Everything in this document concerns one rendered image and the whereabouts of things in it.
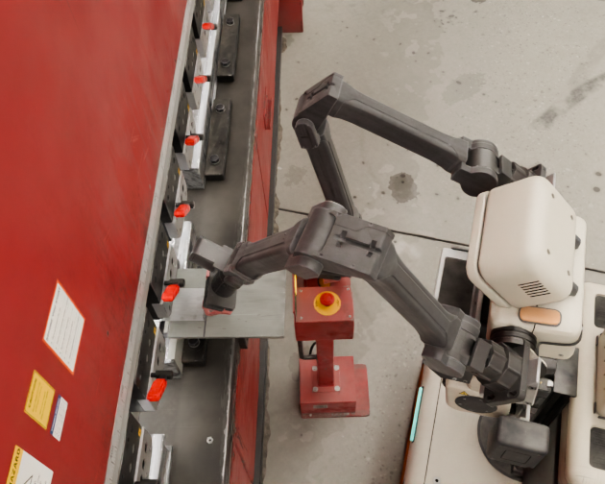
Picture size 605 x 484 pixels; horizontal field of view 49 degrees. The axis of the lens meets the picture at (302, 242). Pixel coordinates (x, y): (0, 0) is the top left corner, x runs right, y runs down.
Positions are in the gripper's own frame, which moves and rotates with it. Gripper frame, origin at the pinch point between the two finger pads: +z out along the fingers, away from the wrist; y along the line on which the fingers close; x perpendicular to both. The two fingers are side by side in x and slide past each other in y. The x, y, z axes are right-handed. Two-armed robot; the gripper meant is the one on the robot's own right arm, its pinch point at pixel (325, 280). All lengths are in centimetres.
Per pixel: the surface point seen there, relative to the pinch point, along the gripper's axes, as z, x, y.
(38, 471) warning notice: -71, 72, 58
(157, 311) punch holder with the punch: -30, 29, 45
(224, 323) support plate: -19.7, 25.2, 30.3
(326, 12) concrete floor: 69, -210, -30
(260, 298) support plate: -21.9, 19.2, 22.3
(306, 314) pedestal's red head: -3.4, 12.9, 6.5
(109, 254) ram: -63, 36, 54
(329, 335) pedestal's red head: 3.5, 15.2, -1.6
